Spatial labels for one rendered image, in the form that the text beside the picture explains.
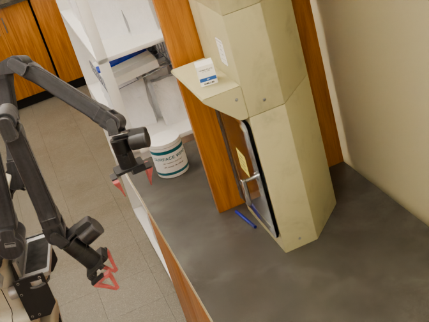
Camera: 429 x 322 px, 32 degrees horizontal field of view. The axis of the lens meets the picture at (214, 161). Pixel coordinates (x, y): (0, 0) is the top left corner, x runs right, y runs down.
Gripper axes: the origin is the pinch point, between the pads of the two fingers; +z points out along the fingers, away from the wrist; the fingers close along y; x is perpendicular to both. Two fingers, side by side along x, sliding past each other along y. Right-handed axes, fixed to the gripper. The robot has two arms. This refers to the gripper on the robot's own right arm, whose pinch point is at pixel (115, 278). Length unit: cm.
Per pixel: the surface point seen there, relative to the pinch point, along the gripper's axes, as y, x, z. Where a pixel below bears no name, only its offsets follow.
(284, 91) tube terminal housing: -4, -77, -11
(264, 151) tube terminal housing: -7, -62, -2
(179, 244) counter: 16.6, -16.2, 14.6
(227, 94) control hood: -8, -66, -23
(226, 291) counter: -16.1, -25.6, 19.3
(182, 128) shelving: 112, -27, 22
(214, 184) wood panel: 28.0, -36.9, 12.2
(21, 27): 479, 79, -9
